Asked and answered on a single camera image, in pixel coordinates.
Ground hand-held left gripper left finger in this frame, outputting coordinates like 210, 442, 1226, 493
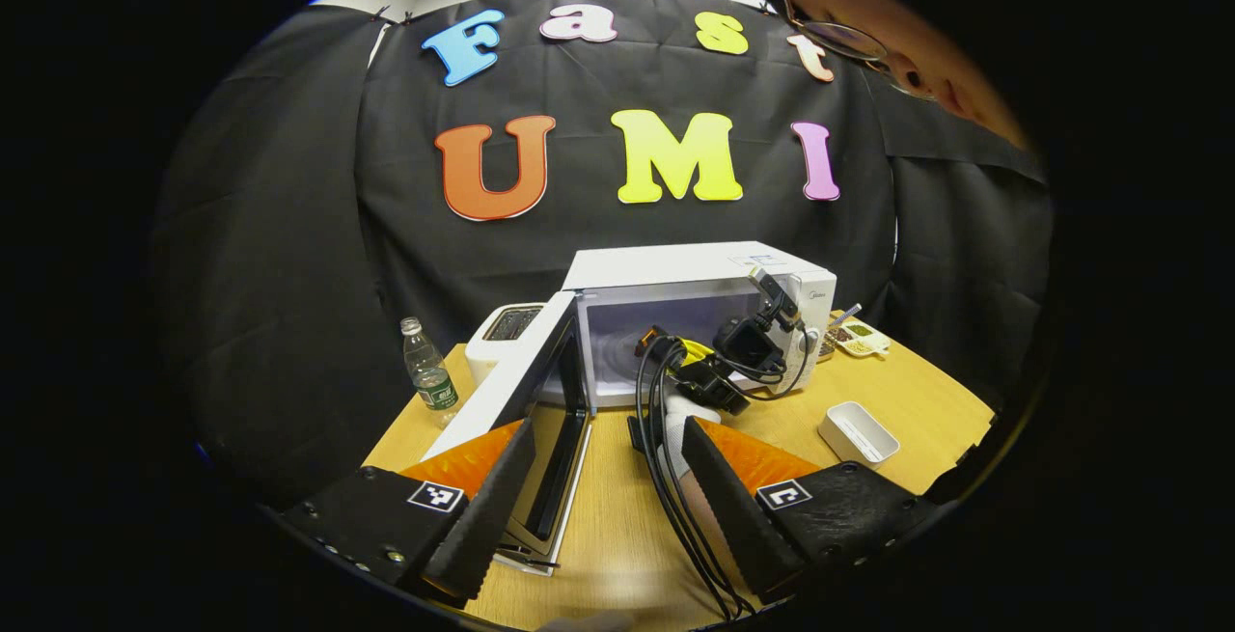
280, 417, 539, 606

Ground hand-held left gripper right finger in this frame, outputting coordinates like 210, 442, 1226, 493
679, 417, 942, 607

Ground white microwave oven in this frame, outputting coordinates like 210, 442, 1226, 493
422, 242, 838, 576

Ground divided white grain tray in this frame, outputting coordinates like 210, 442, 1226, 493
830, 316, 892, 359

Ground clear plastic water bottle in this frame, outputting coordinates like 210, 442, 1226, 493
399, 316, 462, 429

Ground white rectangular dish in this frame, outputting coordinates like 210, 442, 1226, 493
817, 400, 902, 470

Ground white toaster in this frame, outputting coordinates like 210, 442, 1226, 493
464, 303, 547, 394

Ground eyeglasses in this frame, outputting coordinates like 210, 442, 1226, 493
761, 0, 939, 99

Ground black backdrop cloth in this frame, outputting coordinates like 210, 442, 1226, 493
150, 0, 1057, 508

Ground black cable bundle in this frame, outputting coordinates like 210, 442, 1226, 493
631, 333, 759, 621

